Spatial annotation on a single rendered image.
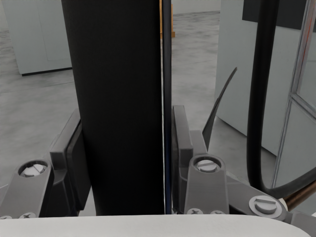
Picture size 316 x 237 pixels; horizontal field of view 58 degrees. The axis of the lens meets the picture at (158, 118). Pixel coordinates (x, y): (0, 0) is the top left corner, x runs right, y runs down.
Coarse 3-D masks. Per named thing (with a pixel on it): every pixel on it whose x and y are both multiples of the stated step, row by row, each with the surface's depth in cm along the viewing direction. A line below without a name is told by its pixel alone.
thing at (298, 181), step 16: (272, 0) 14; (272, 16) 14; (272, 32) 15; (256, 48) 16; (272, 48) 15; (256, 64) 16; (256, 80) 16; (256, 96) 17; (256, 112) 17; (256, 128) 18; (256, 144) 18; (256, 160) 19; (256, 176) 20; (304, 176) 26; (272, 192) 22; (288, 192) 24
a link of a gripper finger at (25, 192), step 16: (32, 160) 10; (48, 160) 10; (16, 176) 9; (32, 176) 9; (48, 176) 9; (16, 192) 8; (32, 192) 8; (48, 192) 9; (0, 208) 8; (16, 208) 8; (32, 208) 8
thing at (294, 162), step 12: (288, 120) 153; (300, 120) 139; (288, 132) 153; (300, 132) 140; (312, 132) 129; (288, 144) 153; (300, 144) 140; (312, 144) 129; (288, 156) 154; (300, 156) 140; (312, 156) 130; (288, 168) 154; (300, 168) 141; (312, 168) 130; (276, 180) 170; (288, 180) 154; (300, 204) 142; (312, 204) 131
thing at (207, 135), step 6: (234, 72) 41; (228, 78) 44; (222, 90) 41; (216, 102) 41; (216, 108) 42; (210, 114) 40; (210, 120) 41; (210, 126) 46; (204, 132) 40; (210, 132) 50; (204, 138) 42; (174, 210) 38
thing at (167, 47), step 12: (168, 0) 9; (168, 12) 9; (168, 24) 10; (168, 36) 10; (168, 48) 10; (168, 60) 10; (168, 72) 10; (168, 84) 11; (168, 96) 11; (168, 108) 11; (168, 120) 11; (168, 132) 11; (168, 144) 12; (168, 156) 12; (168, 168) 12; (168, 180) 12; (168, 192) 13; (168, 204) 13
